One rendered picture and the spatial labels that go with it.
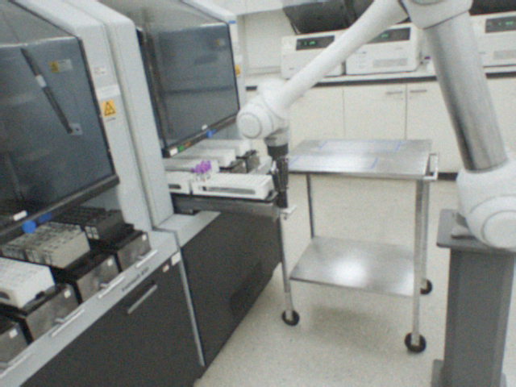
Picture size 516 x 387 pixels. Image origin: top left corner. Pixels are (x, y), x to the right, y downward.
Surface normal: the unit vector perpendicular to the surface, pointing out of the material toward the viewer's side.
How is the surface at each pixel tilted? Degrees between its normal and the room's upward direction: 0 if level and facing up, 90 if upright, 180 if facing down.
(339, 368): 0
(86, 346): 90
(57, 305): 90
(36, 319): 90
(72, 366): 90
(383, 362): 0
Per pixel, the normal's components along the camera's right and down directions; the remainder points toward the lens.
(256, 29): -0.41, 0.37
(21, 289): 0.90, 0.06
